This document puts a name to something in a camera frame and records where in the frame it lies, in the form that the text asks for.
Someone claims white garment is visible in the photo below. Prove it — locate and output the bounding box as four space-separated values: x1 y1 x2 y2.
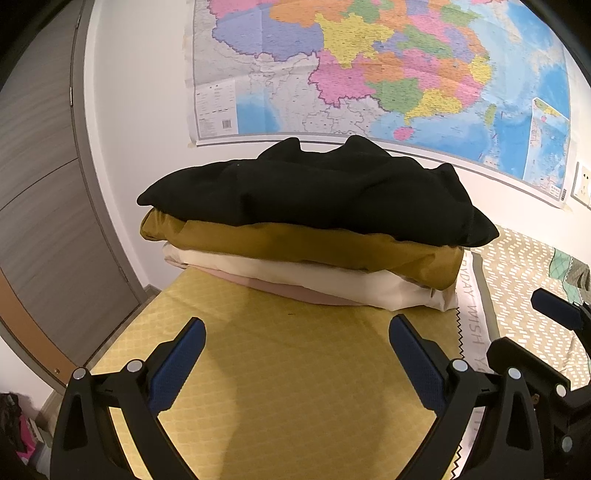
161 242 460 312

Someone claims grey wooden door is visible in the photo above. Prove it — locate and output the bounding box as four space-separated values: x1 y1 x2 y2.
0 0 158 398

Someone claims colourful wall map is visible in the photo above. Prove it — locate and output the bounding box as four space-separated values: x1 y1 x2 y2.
182 0 573 204

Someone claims white wall power socket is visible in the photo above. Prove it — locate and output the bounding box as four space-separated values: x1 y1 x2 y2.
571 161 591 204

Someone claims patterned bed sheet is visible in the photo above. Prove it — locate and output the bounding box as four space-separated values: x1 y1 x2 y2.
88 226 591 480

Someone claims black garment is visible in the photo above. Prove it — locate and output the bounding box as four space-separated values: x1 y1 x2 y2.
137 135 500 247

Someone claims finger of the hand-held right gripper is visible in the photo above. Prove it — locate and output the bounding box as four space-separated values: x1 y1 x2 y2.
531 287 591 333
486 337 583 407

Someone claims pale pink garment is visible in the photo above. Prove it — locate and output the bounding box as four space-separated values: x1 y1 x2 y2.
203 268 365 306

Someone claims dark and pink cloth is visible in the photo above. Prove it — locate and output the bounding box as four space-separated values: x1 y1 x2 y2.
0 392 38 462

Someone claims mustard garment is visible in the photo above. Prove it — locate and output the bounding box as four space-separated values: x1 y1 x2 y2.
140 210 465 291

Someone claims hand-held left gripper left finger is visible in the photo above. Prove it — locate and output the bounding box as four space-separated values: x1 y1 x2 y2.
50 316 207 480

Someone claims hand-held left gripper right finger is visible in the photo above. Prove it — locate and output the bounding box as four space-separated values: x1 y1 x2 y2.
389 314 548 480

